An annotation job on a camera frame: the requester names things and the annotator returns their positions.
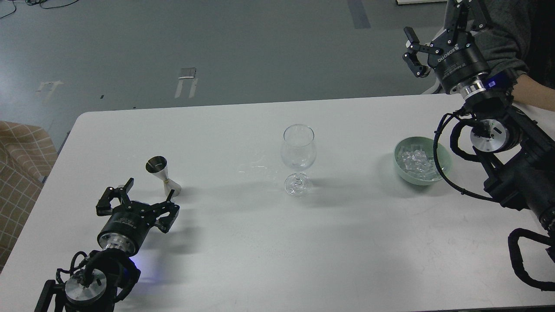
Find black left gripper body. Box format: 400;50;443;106
97;200;160;256

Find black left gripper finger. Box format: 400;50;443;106
147;193;180;234
96;178;134;216

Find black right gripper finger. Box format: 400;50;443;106
444;0;493;39
403;26;434;78

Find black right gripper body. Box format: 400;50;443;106
428;29;491;95

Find steel cocktail jigger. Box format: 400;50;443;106
145;156;182;198

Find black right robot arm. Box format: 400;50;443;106
403;0;555;292

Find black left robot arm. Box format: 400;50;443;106
34;178;182;312

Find green bowl of ice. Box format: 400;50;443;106
392;136;453;186

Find clear wine glass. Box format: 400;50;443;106
280;124;317;198

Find person in grey sweater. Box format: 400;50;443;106
474;0;555;111

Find beige checked cloth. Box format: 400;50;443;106
0;121;58;269

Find black floor cable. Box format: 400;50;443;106
0;0;79;19

